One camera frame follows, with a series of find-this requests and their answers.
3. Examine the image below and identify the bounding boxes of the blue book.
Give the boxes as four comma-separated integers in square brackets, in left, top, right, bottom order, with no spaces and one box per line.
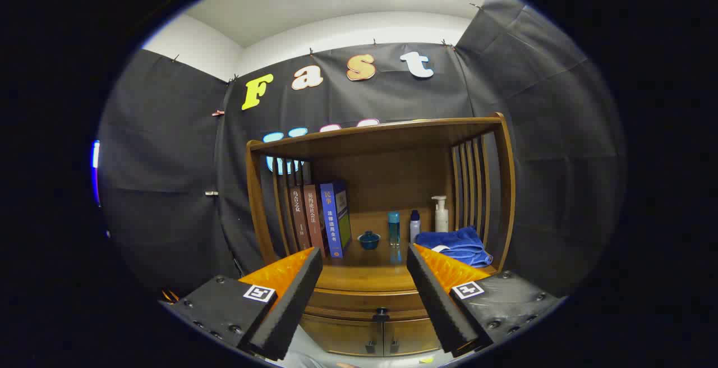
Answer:
[320,180,353,259]

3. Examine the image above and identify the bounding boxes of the reddish brown book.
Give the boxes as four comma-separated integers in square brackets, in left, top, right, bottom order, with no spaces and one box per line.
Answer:
[303,184,329,256]

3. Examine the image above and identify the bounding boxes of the folded blue towel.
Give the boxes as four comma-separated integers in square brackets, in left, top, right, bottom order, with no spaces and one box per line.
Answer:
[414,226,494,268]

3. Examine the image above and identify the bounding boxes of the white pump bottle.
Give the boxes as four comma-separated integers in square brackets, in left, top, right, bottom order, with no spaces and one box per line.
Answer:
[431,195,449,233]

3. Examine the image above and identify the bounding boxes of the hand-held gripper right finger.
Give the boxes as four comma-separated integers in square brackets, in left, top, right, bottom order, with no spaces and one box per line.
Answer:
[406,243,567,357]

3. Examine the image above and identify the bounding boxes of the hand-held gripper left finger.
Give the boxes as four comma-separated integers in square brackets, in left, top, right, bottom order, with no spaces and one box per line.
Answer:
[160,246,324,362]

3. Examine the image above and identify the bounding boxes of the wooden drawer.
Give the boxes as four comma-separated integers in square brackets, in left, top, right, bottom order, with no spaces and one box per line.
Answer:
[306,287,432,324]

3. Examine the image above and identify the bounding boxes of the wooden cabinet door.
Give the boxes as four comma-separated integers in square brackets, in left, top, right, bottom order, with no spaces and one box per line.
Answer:
[300,315,384,357]
[384,318,444,356]

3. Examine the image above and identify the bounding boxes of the dark brown book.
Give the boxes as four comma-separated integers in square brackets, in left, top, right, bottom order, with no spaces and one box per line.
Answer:
[289,186,312,252]

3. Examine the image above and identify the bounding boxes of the wooden cabinet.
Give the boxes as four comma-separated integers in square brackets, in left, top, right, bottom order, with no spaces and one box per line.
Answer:
[245,112,517,357]

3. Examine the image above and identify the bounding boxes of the wooden countertop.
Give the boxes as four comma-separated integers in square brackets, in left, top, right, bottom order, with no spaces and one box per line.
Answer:
[269,228,500,295]

